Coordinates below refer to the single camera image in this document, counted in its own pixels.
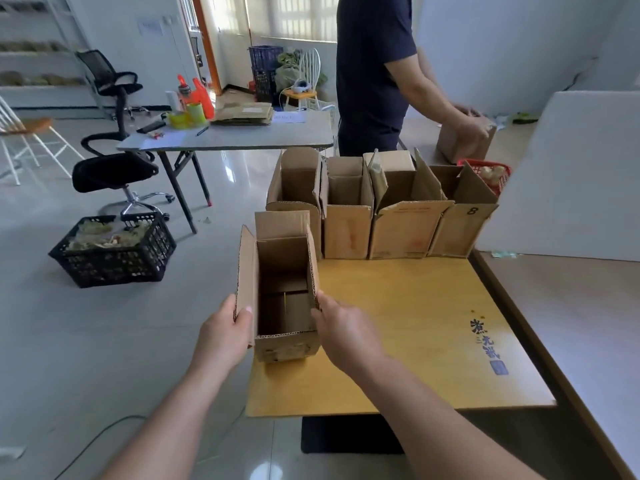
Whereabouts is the person's left hand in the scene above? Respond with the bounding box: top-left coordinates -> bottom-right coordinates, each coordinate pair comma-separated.
189,293 -> 253,381

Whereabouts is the person's right hand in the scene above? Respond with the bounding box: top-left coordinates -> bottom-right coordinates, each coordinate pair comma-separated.
309,290 -> 389,381

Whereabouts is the large yellow cardboard box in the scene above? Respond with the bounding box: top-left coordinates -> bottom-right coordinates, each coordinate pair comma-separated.
245,254 -> 557,419

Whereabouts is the picture-printed cardboard box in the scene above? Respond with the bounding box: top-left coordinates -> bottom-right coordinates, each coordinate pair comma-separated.
235,210 -> 322,365

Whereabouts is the red-printed cardboard box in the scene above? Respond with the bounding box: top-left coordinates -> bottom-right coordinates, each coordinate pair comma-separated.
363,149 -> 455,261

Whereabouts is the small brown cardboard box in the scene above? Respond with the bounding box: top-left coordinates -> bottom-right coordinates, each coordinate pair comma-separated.
429,162 -> 500,259

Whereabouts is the tall brown cardboard box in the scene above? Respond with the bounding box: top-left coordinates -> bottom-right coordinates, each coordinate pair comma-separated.
436,117 -> 497,165

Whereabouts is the stack of cardboard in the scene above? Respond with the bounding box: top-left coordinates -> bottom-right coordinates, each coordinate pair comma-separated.
209,102 -> 275,127

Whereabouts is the person's left forearm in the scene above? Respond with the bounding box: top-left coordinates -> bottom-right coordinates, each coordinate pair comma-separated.
99,364 -> 236,480

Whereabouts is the person's right forearm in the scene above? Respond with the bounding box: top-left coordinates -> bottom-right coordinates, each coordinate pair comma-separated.
349,354 -> 543,480

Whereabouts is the black stool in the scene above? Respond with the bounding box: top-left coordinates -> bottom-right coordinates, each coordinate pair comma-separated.
301,414 -> 406,455

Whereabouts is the black crate with scraps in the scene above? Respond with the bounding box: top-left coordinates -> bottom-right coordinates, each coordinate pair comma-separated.
48,213 -> 177,289

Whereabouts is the black mesh chair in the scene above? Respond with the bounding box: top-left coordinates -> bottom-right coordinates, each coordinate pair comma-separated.
72,49 -> 176,221

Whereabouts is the grey folding table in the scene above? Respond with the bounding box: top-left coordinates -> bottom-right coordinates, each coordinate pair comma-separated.
117,110 -> 335,235

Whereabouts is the red plastic basket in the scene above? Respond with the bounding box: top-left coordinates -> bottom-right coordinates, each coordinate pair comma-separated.
457,159 -> 512,197

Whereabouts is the orange plastic bag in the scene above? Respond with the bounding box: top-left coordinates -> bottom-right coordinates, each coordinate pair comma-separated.
191,77 -> 216,121

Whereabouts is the dark plastic crate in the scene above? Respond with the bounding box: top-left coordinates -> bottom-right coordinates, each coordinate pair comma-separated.
252,68 -> 281,105

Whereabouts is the green bag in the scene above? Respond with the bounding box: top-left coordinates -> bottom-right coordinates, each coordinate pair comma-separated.
275,49 -> 302,91

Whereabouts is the white foam partition board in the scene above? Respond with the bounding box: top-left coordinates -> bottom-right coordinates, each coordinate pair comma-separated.
475,90 -> 640,263

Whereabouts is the white chair with wooden seat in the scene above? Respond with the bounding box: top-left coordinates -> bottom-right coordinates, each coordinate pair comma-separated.
0,94 -> 85,187

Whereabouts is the blue plastic crate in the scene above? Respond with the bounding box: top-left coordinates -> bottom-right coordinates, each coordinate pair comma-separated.
248,44 -> 285,71

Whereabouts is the white storage shelf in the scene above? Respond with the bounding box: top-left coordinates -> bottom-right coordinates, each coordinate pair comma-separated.
0,0 -> 101,111

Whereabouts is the window with white blinds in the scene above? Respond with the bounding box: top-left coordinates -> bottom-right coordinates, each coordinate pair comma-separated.
209,0 -> 341,43

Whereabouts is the thin black floor cable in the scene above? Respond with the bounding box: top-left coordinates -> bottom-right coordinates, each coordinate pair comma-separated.
52,414 -> 149,480

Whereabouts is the orange door frame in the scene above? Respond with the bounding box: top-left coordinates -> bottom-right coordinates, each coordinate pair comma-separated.
191,0 -> 223,95

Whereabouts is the black wall cable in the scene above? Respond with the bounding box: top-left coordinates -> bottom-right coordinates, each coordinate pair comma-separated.
562,57 -> 599,91

